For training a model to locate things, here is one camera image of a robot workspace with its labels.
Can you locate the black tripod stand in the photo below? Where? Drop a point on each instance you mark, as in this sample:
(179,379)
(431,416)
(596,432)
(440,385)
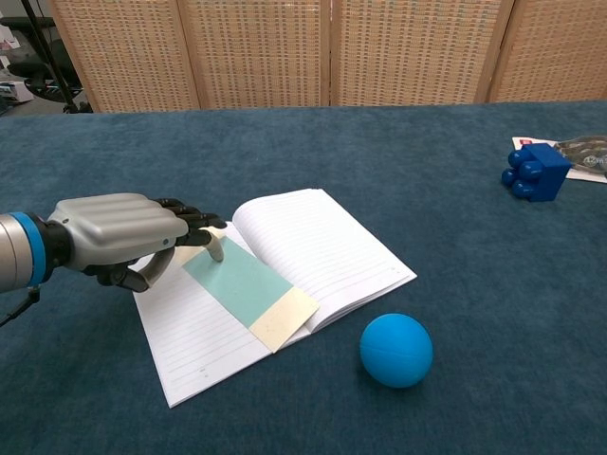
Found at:
(45,52)

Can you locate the blue rubber ball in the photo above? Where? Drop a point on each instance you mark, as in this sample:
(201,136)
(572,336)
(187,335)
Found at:
(396,351)

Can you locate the open lined white notebook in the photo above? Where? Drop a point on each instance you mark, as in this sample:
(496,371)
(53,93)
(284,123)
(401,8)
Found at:
(341,256)

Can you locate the dark blue building block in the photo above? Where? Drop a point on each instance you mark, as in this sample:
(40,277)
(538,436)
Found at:
(545,175)

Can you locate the white box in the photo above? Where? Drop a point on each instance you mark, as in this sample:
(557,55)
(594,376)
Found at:
(16,95)

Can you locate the black office chair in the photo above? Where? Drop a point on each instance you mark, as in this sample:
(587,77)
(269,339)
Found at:
(28,71)

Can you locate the woven wooden folding screen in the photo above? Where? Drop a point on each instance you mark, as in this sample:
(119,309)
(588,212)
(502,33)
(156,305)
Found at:
(261,52)

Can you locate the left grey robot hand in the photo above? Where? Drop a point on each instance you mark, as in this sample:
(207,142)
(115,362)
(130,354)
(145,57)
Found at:
(118,223)

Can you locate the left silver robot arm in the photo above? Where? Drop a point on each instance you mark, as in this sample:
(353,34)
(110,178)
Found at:
(19,251)

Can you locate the teal table cloth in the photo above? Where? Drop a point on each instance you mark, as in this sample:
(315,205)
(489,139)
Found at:
(474,284)

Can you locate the teal cream bookmark with tassel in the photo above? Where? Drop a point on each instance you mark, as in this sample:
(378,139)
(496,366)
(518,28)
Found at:
(246,289)

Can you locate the blister pack card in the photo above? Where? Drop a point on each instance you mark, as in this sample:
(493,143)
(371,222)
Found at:
(588,156)

